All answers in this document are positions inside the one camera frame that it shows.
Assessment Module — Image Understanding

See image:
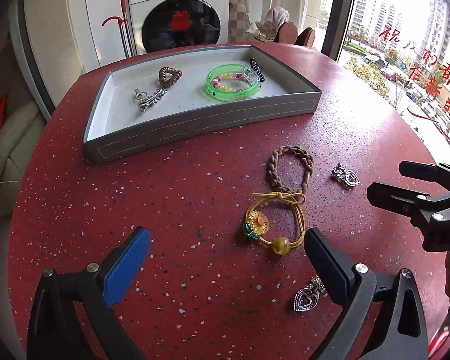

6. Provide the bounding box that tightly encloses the black claw hair clip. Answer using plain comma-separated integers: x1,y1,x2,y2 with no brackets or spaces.
250,57,266,83

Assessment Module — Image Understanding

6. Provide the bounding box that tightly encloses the green translucent bangle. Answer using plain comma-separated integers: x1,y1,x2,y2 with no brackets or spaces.
205,63,262,102

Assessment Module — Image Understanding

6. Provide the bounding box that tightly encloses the silver leaf hair clip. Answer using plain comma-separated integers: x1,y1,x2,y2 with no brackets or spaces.
136,88,167,112

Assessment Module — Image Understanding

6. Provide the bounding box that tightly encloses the brown spiral hair tie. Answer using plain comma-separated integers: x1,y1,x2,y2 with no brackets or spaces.
157,66,184,90

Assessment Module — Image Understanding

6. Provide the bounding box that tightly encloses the grey rectangular jewelry tray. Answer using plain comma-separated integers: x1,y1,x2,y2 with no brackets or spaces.
83,45,322,164

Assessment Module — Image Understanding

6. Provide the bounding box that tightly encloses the silver owl brooch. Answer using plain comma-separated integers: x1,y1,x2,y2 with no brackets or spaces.
331,163,361,188

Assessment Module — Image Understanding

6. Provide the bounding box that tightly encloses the silver heart pendant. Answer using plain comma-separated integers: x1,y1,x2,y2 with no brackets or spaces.
292,275,327,312

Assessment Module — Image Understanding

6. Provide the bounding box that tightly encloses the cream leather sofa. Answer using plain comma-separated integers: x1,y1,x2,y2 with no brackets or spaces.
0,102,45,218

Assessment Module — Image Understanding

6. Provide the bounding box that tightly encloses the brown slipper right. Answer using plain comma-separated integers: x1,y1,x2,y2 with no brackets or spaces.
295,27,316,48

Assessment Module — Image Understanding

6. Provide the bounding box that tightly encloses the white cloth on rack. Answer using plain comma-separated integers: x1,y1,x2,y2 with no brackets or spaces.
244,7,289,42

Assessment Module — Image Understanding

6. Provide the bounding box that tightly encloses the beige fringe hair clip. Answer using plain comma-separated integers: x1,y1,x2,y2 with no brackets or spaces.
135,88,148,102

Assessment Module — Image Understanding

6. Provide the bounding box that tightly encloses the white front-load washing machine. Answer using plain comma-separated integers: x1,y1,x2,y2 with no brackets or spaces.
128,0,229,55

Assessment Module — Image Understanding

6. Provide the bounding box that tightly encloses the brown braided hair tie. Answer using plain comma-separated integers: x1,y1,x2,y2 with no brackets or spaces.
265,145,315,196

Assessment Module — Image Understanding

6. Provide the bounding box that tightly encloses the yellow sunflower hair tie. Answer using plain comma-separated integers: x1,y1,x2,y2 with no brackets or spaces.
242,190,308,256

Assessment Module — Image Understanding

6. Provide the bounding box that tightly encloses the pink yellow beaded bracelet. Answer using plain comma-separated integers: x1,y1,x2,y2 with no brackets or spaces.
211,71,245,94

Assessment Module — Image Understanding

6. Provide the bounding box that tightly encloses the red handled mop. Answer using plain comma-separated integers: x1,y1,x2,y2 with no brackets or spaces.
101,0,134,59

